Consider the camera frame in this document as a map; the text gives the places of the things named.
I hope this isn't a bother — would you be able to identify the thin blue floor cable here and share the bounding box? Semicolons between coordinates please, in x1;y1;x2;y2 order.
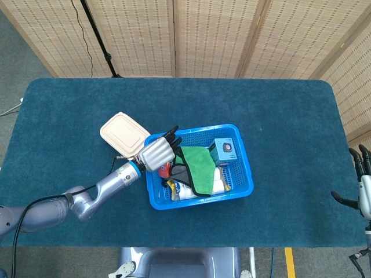
270;247;277;278

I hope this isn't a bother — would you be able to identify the bamboo screen panel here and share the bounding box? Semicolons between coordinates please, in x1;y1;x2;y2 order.
173;0;267;78
318;17;371;163
0;0;96;78
240;0;371;79
86;0;176;78

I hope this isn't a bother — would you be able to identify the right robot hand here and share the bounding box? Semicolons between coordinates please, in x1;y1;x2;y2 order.
331;144;371;221

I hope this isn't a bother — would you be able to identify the black tripod pole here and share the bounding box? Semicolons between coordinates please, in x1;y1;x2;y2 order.
79;0;122;78

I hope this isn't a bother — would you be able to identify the yellow floor tape strip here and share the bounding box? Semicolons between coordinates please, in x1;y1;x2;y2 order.
284;247;296;278

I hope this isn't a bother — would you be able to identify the light blue speaker box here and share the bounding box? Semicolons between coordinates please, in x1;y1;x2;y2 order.
209;138;238;168

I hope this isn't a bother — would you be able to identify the white floor tube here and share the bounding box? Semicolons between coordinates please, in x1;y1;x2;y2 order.
249;247;257;278

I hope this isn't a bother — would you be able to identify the blue plastic basket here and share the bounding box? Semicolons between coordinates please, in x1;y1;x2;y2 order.
144;123;254;211

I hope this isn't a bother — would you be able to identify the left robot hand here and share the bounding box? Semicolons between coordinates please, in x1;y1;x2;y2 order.
134;125;183;172

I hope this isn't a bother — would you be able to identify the white yellow snack packet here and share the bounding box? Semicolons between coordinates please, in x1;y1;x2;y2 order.
165;167;232;202

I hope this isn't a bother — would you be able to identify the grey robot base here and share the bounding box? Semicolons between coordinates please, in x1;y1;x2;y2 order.
108;247;253;278

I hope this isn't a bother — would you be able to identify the teal table mat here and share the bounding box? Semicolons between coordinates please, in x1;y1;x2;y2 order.
0;77;368;248

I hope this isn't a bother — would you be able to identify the red soda can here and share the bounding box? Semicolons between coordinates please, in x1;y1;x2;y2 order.
158;162;172;178

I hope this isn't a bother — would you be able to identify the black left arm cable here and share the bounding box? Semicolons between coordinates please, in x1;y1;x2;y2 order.
11;155;125;278

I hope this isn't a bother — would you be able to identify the green and grey cloth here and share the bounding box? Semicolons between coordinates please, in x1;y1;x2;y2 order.
161;146;217;197

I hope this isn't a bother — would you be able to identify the thin black hanging cable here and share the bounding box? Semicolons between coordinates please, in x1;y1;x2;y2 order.
71;0;93;78

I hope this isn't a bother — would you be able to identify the beige lidded food container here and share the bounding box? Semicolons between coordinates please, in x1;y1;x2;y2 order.
99;111;151;160

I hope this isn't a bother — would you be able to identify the white floor cable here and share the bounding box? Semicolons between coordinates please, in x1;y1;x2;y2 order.
0;97;24;117

